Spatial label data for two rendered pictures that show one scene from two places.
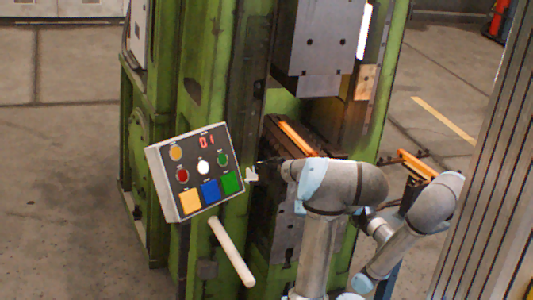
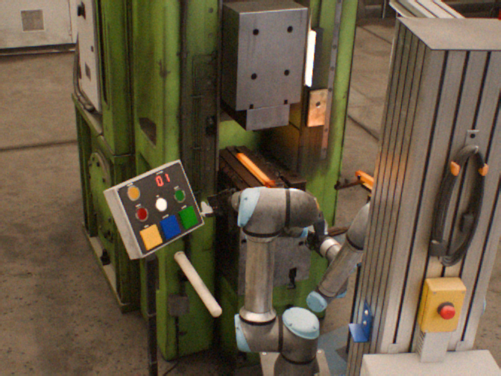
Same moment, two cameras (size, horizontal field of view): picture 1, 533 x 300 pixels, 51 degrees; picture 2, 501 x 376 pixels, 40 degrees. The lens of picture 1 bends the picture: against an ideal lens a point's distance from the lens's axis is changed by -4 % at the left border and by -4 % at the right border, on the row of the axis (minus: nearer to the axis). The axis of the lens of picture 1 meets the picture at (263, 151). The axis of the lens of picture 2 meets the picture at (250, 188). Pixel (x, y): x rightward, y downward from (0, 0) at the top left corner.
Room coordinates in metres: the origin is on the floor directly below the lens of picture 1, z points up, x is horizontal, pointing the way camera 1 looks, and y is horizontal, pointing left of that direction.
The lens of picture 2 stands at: (-0.48, -0.16, 2.43)
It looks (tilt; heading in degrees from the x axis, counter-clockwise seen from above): 28 degrees down; 1
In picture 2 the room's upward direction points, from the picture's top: 3 degrees clockwise
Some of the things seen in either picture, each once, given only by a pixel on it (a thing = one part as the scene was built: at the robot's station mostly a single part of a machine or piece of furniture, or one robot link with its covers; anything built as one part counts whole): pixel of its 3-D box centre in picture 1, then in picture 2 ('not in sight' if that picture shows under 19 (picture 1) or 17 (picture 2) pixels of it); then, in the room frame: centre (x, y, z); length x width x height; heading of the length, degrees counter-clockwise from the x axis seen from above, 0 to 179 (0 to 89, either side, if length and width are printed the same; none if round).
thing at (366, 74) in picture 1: (364, 82); (316, 107); (2.48, -0.41, 1.27); 0.09 x 0.02 x 0.17; 117
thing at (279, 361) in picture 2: not in sight; (297, 360); (1.25, -0.32, 0.87); 0.15 x 0.15 x 0.10
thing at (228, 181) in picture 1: (228, 183); (187, 217); (1.89, 0.11, 1.01); 0.07 x 0.05 x 0.07; 142
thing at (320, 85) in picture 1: (296, 67); (247, 100); (2.41, -0.09, 1.32); 0.42 x 0.20 x 0.10; 27
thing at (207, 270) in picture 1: (208, 267); (178, 304); (2.16, 0.19, 0.36); 0.09 x 0.07 x 0.12; 117
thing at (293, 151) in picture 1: (285, 141); (244, 172); (2.41, -0.09, 0.96); 0.42 x 0.20 x 0.09; 27
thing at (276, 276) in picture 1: (274, 262); (247, 294); (2.44, -0.13, 0.23); 0.55 x 0.37 x 0.47; 27
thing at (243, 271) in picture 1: (231, 251); (197, 283); (1.98, 0.08, 0.62); 0.44 x 0.05 x 0.05; 27
